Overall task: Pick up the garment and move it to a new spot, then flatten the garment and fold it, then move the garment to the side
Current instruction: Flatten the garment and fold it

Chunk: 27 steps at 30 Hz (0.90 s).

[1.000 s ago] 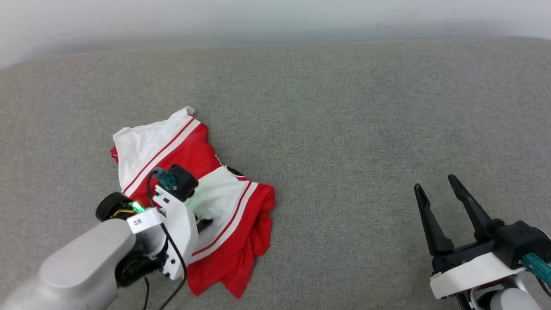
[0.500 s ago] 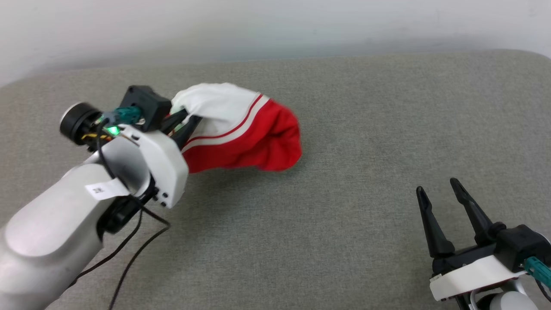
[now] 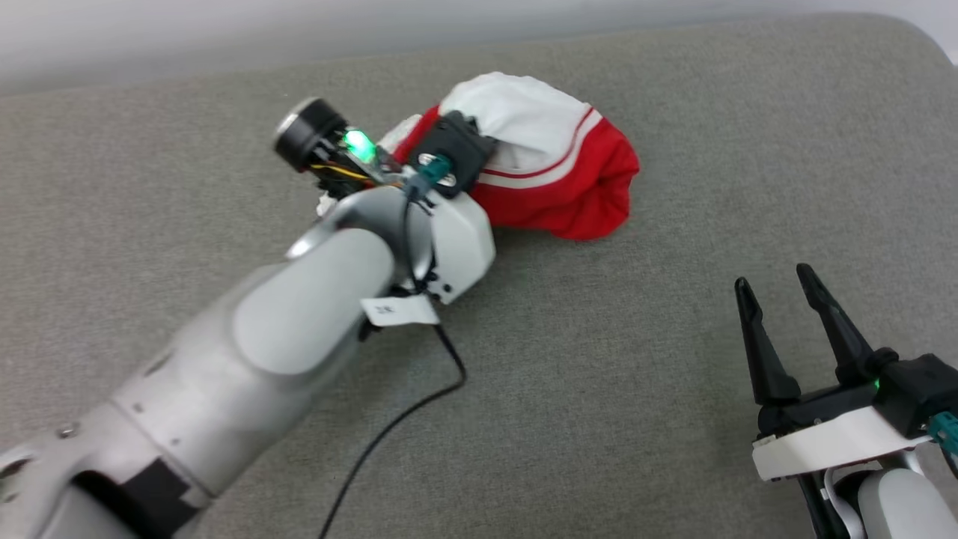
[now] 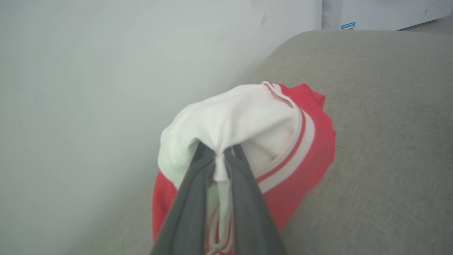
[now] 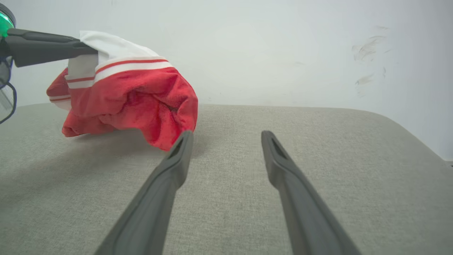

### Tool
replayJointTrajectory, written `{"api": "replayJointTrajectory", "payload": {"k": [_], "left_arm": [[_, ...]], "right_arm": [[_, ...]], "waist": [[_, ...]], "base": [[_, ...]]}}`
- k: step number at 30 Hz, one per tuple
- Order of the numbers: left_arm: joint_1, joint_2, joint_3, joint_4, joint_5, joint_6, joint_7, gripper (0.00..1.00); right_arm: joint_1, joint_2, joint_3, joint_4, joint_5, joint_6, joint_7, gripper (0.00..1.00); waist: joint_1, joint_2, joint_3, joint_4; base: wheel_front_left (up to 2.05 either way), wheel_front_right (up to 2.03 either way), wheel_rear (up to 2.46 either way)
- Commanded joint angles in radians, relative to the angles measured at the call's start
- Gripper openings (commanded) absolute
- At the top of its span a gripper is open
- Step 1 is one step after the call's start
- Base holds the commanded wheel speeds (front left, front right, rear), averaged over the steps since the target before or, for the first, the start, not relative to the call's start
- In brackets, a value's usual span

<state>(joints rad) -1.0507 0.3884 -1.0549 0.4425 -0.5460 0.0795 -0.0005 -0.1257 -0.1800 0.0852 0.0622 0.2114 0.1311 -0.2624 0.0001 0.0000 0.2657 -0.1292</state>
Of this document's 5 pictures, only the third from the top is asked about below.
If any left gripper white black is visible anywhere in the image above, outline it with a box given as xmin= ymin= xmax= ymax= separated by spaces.
xmin=272 ymin=97 xmax=497 ymax=305

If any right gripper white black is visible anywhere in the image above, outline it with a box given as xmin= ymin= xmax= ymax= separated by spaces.
xmin=734 ymin=263 xmax=933 ymax=482

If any red white basketball jersey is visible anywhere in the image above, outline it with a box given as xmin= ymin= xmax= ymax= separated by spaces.
xmin=316 ymin=72 xmax=641 ymax=242

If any white paper tag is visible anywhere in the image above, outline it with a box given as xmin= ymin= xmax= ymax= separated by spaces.
xmin=360 ymin=295 xmax=442 ymax=329

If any teal left camera connector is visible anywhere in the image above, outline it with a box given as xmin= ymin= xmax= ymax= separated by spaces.
xmin=404 ymin=153 xmax=454 ymax=200

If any teal camera connector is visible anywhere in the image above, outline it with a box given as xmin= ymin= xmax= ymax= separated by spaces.
xmin=927 ymin=411 xmax=958 ymax=456
xmin=404 ymin=153 xmax=454 ymax=200

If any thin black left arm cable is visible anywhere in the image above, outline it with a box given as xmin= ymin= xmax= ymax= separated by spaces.
xmin=317 ymin=320 xmax=469 ymax=539

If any teal right camera connector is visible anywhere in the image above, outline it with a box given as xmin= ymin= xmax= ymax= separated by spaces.
xmin=927 ymin=411 xmax=958 ymax=456

